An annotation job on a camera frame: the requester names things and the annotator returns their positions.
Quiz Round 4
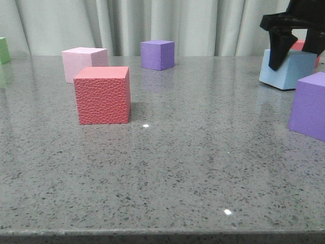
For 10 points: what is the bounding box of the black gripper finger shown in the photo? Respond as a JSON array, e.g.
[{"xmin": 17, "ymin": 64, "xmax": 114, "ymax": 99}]
[
  {"xmin": 302, "ymin": 29, "xmax": 325, "ymax": 56},
  {"xmin": 269, "ymin": 27, "xmax": 298, "ymax": 71}
]

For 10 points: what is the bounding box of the grey-green curtain backdrop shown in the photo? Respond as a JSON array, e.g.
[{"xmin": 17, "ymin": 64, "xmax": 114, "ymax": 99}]
[{"xmin": 1, "ymin": 1, "xmax": 288, "ymax": 56}]

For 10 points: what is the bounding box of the light blue foam block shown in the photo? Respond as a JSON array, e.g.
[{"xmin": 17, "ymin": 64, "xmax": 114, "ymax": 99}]
[{"xmin": 259, "ymin": 49, "xmax": 317, "ymax": 90}]

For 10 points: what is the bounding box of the pink foam block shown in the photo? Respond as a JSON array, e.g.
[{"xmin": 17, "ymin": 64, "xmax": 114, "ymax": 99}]
[{"xmin": 61, "ymin": 47, "xmax": 109, "ymax": 83}]

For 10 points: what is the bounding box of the large red textured block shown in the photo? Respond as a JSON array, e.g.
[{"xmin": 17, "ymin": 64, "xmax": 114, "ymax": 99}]
[{"xmin": 74, "ymin": 66, "xmax": 131, "ymax": 125}]

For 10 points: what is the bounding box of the red block far right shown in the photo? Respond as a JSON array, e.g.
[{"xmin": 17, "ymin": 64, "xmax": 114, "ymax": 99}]
[{"xmin": 291, "ymin": 39, "xmax": 320, "ymax": 68}]

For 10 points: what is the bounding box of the purple block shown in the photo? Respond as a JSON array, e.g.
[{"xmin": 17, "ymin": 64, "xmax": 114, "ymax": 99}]
[
  {"xmin": 140, "ymin": 40, "xmax": 175, "ymax": 71},
  {"xmin": 288, "ymin": 72, "xmax": 324, "ymax": 141}
]

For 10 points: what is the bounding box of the purple block near right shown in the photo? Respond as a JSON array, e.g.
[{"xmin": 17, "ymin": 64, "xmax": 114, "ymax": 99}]
[{"xmin": 288, "ymin": 72, "xmax": 324, "ymax": 141}]

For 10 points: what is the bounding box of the green block far left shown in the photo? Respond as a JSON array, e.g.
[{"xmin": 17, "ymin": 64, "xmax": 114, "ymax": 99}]
[{"xmin": 0, "ymin": 37, "xmax": 11, "ymax": 65}]

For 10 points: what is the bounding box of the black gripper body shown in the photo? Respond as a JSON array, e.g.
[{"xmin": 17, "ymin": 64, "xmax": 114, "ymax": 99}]
[{"xmin": 260, "ymin": 0, "xmax": 324, "ymax": 32}]

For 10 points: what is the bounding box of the purple block at back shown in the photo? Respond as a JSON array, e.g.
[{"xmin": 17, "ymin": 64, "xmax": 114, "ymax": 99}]
[{"xmin": 140, "ymin": 40, "xmax": 175, "ymax": 71}]

